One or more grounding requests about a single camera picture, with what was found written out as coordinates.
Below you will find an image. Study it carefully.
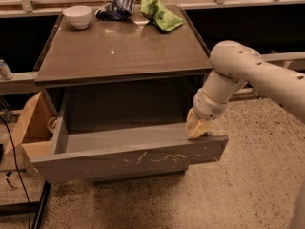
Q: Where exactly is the green snack bag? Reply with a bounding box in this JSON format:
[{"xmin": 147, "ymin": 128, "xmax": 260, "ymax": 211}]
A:
[{"xmin": 140, "ymin": 0, "xmax": 183, "ymax": 32}]

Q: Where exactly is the cardboard box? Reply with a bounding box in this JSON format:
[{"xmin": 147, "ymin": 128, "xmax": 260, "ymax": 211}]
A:
[{"xmin": 11, "ymin": 93, "xmax": 53, "ymax": 163}]

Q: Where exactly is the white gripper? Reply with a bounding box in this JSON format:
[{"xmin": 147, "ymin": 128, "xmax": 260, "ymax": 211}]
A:
[{"xmin": 185, "ymin": 89, "xmax": 227, "ymax": 138}]

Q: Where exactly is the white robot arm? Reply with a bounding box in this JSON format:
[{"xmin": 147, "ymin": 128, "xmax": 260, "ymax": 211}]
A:
[{"xmin": 185, "ymin": 41, "xmax": 305, "ymax": 229}]

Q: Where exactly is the black cable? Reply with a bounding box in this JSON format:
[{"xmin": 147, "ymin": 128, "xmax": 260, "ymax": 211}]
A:
[{"xmin": 0, "ymin": 116, "xmax": 32, "ymax": 229}]

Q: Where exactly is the black metal floor frame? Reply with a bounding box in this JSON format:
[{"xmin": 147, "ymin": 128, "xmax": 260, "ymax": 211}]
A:
[{"xmin": 0, "ymin": 181, "xmax": 51, "ymax": 229}]

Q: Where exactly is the grey drawer cabinet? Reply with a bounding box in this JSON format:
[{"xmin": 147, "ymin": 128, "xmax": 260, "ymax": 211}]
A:
[{"xmin": 33, "ymin": 4, "xmax": 214, "ymax": 185}]

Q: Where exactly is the grey top drawer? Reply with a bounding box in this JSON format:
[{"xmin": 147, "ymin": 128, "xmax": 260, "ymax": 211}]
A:
[{"xmin": 32, "ymin": 92, "xmax": 228, "ymax": 183}]

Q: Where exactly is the white ceramic bowl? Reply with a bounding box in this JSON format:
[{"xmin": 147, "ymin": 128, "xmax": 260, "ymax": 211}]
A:
[{"xmin": 63, "ymin": 5, "xmax": 92, "ymax": 29}]

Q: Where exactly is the blue snack bag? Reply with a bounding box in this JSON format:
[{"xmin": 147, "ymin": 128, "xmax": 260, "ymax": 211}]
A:
[{"xmin": 95, "ymin": 0, "xmax": 136, "ymax": 21}]

